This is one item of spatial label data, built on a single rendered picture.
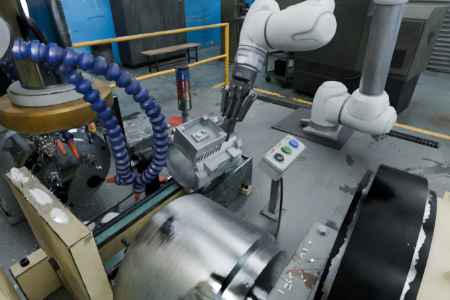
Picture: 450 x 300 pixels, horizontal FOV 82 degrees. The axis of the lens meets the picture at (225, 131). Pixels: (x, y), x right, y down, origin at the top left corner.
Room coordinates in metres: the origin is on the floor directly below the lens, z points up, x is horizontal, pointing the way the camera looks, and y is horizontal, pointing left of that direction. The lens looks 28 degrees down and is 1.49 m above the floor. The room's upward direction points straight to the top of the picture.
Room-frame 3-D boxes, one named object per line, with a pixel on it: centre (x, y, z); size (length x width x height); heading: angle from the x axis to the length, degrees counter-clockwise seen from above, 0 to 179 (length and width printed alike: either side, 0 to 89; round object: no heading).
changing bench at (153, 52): (5.68, 1.10, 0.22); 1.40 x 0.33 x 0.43; 139
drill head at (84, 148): (0.67, 0.54, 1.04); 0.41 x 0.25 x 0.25; 52
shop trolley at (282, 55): (4.71, -1.17, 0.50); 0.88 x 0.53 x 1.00; 124
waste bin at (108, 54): (5.29, 2.43, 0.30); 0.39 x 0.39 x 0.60
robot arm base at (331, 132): (1.31, -0.54, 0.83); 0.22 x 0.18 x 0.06; 58
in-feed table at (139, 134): (1.12, 0.44, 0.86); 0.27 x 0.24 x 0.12; 52
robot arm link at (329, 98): (1.29, -0.56, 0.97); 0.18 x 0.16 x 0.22; 41
